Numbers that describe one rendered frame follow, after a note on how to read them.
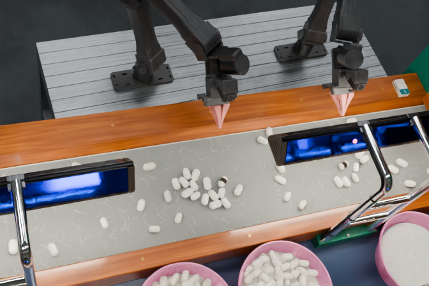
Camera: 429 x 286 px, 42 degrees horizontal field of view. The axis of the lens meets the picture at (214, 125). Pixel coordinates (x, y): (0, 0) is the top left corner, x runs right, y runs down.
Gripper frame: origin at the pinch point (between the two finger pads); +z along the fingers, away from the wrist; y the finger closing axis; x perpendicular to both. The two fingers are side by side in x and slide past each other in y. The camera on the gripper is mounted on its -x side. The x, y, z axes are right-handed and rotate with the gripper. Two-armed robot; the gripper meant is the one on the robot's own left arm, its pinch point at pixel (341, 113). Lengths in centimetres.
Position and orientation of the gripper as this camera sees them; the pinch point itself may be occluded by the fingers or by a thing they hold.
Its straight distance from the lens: 176.6
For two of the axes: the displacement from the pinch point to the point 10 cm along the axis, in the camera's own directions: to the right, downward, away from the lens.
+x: -3.5, -1.9, 9.2
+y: 9.4, -1.3, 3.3
